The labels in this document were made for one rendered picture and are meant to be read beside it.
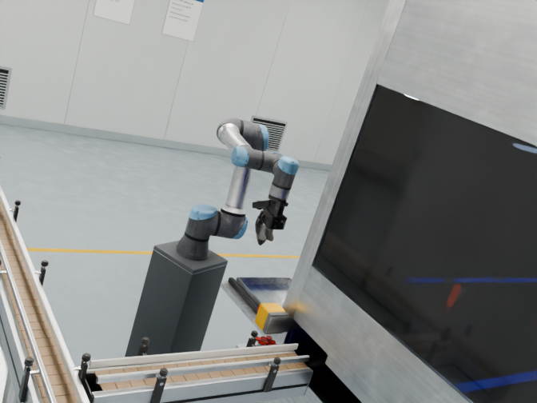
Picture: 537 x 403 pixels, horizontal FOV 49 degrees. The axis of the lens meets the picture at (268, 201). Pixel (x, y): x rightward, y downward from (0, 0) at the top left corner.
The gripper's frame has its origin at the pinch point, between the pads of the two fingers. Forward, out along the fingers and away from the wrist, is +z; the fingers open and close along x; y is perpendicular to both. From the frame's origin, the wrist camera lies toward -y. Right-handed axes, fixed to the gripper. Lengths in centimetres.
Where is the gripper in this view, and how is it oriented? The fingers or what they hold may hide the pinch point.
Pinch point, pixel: (260, 241)
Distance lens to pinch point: 230.4
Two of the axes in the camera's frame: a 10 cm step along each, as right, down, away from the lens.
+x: 8.1, 0.8, 5.8
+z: -2.9, 9.1, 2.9
